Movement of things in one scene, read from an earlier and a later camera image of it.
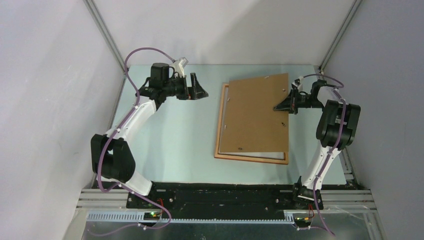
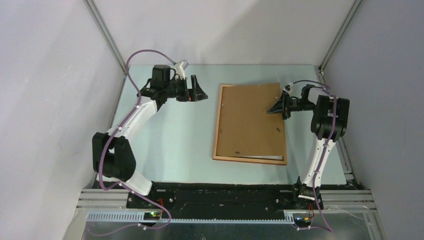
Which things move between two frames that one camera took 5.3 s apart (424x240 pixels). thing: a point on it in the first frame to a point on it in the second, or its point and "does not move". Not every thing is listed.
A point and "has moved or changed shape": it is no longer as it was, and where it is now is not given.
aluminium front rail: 331,200 does not move
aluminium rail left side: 114,51 does not move
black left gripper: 197,92 does not move
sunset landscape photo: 272,155 has moved or changed shape
